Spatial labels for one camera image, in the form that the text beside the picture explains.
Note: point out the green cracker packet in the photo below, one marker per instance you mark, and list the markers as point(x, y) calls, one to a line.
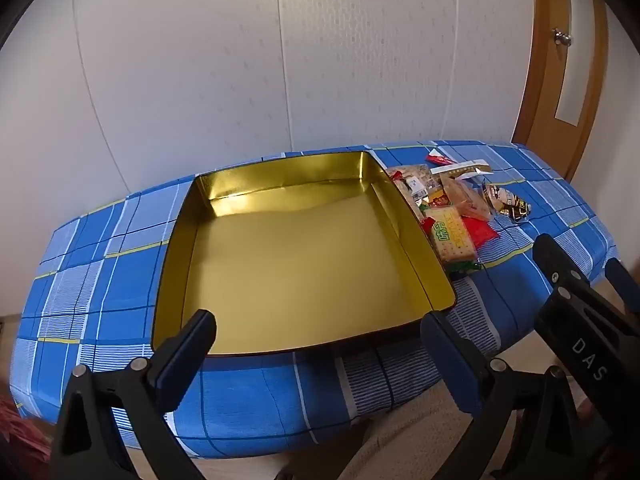
point(452, 237)

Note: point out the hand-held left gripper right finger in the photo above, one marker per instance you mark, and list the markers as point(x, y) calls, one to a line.
point(450, 355)

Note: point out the clear packet of nuts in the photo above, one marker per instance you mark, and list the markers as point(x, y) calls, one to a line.
point(412, 180)

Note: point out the blue plaid cloth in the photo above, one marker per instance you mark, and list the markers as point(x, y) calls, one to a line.
point(100, 310)

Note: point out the sesame bar packet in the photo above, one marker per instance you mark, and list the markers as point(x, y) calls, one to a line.
point(470, 202)

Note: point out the metal door knob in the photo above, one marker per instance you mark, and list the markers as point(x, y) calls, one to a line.
point(562, 36)

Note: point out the red patterned candy packet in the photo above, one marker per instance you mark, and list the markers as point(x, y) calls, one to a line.
point(435, 201)

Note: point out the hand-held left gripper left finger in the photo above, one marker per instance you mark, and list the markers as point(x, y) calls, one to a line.
point(186, 360)

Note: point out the small red and white packet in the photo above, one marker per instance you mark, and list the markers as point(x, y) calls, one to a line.
point(437, 156)

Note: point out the wooden door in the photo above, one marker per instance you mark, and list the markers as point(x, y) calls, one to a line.
point(545, 85)

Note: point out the pink fluffy cloth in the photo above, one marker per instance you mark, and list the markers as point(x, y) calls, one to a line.
point(15, 430)

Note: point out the white and gold bar packet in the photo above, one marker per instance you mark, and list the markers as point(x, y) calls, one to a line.
point(462, 169)

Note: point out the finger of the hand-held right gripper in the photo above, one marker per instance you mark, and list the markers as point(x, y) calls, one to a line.
point(620, 272)
point(552, 255)

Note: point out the black and gold candy packet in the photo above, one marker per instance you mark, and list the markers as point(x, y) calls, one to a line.
point(510, 201)

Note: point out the plain red snack packet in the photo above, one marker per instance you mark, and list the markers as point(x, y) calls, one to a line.
point(481, 232)

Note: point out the gold tin box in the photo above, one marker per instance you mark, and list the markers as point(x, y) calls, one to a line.
point(300, 260)

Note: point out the person's beige trousers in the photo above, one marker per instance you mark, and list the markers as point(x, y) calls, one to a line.
point(400, 440)

